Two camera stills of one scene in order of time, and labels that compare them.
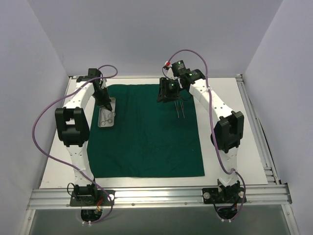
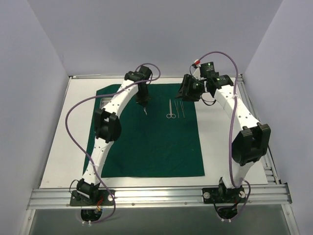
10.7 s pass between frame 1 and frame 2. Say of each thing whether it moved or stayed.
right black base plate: stayed
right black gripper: moved
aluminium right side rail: stayed
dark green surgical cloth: stayed
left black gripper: moved
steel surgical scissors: moved
